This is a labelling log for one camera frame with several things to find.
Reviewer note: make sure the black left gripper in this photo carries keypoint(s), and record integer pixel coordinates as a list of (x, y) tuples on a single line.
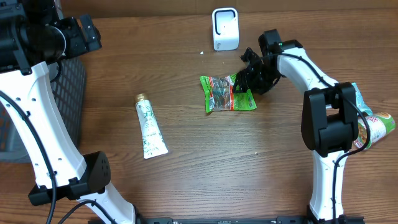
[(81, 45)]

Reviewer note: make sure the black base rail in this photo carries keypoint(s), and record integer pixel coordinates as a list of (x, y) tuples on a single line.
[(278, 220)]

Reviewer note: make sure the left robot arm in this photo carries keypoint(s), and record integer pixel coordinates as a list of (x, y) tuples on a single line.
[(33, 36)]

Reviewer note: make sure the gray plastic shopping basket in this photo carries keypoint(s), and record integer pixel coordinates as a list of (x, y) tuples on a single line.
[(68, 82)]

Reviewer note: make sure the green snack bag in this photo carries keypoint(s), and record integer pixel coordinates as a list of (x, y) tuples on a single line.
[(219, 95)]

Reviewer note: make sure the green instant noodle cup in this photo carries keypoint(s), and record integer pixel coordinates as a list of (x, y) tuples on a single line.
[(380, 124)]

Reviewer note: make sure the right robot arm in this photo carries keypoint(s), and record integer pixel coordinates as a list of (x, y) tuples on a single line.
[(329, 122)]

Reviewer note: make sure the white tube with gold cap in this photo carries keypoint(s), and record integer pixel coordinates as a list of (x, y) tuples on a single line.
[(152, 139)]

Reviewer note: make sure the white barcode scanner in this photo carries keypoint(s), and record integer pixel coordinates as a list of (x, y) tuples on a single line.
[(225, 27)]

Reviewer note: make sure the teal tissue pack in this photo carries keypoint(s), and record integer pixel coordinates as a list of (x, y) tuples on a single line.
[(363, 107)]

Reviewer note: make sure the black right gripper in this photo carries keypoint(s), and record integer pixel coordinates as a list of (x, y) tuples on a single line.
[(245, 78)]

